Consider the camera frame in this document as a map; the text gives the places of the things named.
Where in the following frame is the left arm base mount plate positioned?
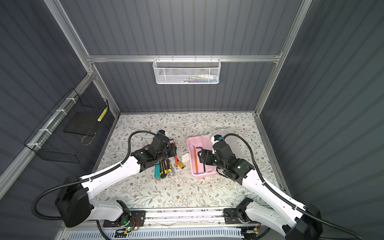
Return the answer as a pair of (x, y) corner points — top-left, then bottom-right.
(103, 211), (147, 229)

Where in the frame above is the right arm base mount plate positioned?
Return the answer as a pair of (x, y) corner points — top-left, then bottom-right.
(223, 208), (258, 225)

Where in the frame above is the teal utility knife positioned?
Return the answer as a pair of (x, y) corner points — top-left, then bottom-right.
(154, 163), (161, 181)

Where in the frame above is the black hex key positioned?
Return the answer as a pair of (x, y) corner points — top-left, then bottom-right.
(197, 147), (206, 173)

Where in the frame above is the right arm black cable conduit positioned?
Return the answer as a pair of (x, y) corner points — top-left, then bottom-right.
(221, 132), (364, 240)

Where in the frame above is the orange pencil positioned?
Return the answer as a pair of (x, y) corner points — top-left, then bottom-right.
(193, 146), (198, 174)

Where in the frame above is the black wire basket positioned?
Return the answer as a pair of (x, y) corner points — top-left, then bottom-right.
(24, 92), (109, 164)

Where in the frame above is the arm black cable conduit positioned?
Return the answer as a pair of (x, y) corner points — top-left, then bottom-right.
(221, 132), (364, 240)
(31, 130), (160, 221)

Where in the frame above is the black pad in basket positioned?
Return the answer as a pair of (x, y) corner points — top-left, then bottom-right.
(63, 112), (101, 137)

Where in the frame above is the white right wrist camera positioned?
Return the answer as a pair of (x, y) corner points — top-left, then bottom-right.
(211, 135), (224, 145)

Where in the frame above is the yellow handled small screwdriver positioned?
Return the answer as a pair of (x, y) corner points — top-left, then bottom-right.
(177, 161), (185, 169)

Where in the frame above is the red handled tool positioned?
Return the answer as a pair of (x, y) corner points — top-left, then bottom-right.
(172, 142), (178, 166)

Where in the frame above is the pink plastic tool box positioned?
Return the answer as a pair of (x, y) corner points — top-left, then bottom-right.
(186, 127), (233, 179)

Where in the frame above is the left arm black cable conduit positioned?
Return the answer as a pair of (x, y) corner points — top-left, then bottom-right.
(31, 130), (160, 221)

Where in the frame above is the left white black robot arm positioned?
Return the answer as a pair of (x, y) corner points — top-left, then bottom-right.
(55, 132), (177, 228)

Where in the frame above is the yellow tube in basket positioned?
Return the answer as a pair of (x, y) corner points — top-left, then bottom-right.
(97, 107), (109, 122)

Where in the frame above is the white wire mesh basket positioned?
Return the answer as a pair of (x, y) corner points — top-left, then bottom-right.
(153, 60), (222, 85)

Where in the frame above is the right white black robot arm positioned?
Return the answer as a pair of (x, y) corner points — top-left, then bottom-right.
(197, 141), (323, 240)

